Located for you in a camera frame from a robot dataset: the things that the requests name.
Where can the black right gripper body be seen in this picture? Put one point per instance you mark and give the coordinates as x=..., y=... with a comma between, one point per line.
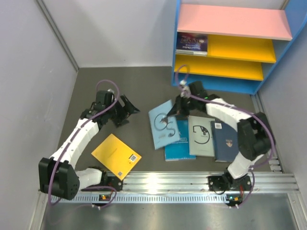
x=186, y=104

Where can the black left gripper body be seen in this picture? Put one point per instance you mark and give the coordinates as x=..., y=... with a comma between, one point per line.
x=119, y=114

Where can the light blue cat book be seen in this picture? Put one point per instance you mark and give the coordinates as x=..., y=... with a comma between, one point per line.
x=164, y=128

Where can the yellow book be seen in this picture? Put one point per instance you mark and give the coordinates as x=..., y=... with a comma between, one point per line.
x=116, y=156

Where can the purple galaxy cover book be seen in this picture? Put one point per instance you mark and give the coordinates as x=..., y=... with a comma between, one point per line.
x=192, y=44

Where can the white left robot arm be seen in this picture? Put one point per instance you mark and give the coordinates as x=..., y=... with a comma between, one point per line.
x=57, y=174

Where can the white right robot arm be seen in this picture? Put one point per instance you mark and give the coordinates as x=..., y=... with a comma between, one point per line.
x=254, y=133

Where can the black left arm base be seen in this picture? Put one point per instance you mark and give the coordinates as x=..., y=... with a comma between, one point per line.
x=109, y=179

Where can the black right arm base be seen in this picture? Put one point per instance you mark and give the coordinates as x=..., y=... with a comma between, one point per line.
x=225, y=184

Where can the teal blue book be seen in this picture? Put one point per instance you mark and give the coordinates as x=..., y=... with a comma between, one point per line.
x=179, y=150

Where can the grey book with circle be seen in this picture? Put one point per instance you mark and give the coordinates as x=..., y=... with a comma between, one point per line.
x=200, y=136

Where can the navy blue book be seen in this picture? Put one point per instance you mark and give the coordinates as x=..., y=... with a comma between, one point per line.
x=224, y=141

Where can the blue bookshelf with coloured shelves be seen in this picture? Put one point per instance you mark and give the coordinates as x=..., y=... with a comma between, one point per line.
x=245, y=45

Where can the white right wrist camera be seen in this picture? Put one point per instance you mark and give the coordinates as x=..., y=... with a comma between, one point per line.
x=184, y=88

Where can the aluminium mounting rail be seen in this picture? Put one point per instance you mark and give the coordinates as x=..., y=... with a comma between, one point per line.
x=186, y=187

